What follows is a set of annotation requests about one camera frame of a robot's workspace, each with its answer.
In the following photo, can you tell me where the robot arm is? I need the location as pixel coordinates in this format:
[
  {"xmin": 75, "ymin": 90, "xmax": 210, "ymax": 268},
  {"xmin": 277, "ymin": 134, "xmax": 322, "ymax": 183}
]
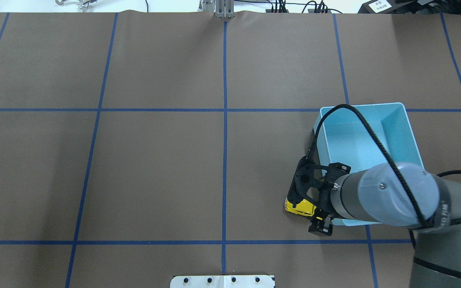
[{"xmin": 293, "ymin": 162, "xmax": 461, "ymax": 288}]

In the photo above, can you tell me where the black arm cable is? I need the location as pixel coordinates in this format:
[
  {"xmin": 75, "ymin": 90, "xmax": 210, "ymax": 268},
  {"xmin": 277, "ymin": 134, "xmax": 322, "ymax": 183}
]
[{"xmin": 307, "ymin": 104, "xmax": 461, "ymax": 229}]

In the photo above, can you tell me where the aluminium frame post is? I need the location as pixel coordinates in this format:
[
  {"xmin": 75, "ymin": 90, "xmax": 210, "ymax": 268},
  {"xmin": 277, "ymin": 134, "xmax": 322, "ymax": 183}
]
[{"xmin": 198, "ymin": 0, "xmax": 235, "ymax": 19}]

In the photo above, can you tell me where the yellow beetle toy car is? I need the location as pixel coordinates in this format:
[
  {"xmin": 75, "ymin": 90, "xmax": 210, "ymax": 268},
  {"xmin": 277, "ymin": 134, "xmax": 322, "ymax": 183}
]
[{"xmin": 284, "ymin": 198, "xmax": 317, "ymax": 219}]

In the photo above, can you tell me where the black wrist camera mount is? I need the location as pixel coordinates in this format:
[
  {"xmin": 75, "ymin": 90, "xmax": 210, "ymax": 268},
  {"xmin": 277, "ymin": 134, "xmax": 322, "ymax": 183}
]
[{"xmin": 287, "ymin": 156, "xmax": 331, "ymax": 207}]

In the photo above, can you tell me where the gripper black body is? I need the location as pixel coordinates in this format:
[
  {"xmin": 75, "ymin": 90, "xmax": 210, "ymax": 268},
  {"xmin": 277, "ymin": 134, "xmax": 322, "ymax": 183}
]
[{"xmin": 315, "ymin": 162, "xmax": 351, "ymax": 218}]

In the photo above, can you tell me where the light blue plastic bin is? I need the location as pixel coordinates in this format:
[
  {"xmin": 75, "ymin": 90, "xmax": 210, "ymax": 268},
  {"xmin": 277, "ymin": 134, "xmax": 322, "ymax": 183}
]
[{"xmin": 313, "ymin": 102, "xmax": 425, "ymax": 227}]

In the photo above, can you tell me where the white pedestal column base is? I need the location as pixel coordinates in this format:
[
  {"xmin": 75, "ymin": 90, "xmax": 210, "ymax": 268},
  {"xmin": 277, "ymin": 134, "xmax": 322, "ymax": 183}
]
[{"xmin": 170, "ymin": 275, "xmax": 276, "ymax": 288}]

